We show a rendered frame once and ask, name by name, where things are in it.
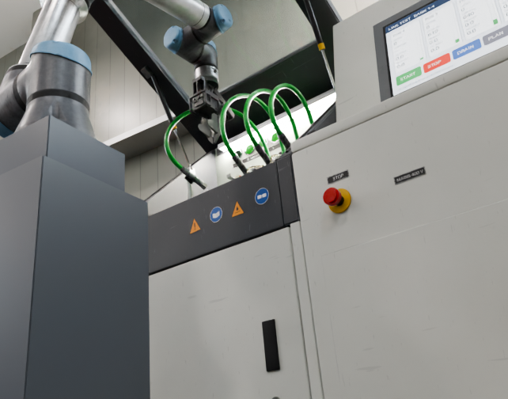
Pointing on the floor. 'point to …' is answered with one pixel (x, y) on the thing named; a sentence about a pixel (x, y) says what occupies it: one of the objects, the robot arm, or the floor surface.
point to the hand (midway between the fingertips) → (215, 140)
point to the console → (415, 233)
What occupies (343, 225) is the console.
